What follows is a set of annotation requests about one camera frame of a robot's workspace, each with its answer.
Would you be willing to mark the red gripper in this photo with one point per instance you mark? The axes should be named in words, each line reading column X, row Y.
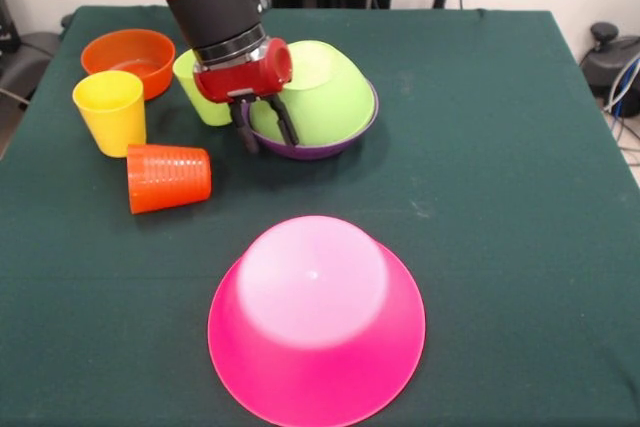
column 240, row 79

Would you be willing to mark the green bowl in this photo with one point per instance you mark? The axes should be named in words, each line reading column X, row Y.
column 330, row 107

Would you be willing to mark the pink bowl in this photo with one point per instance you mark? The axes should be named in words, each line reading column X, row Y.
column 320, row 337

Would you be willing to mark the purple bowl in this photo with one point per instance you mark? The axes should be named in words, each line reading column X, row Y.
column 320, row 149

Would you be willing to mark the green cup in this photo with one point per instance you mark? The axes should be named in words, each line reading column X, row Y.
column 187, row 82

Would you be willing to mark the orange cup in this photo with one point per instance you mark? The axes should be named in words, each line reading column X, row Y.
column 170, row 177

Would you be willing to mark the tall yellow cup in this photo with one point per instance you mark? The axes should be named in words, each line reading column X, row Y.
column 115, row 132

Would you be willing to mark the orange bowl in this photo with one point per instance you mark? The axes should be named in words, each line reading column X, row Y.
column 125, row 47

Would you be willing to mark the dark green tablecloth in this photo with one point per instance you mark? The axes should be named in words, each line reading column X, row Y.
column 500, row 247

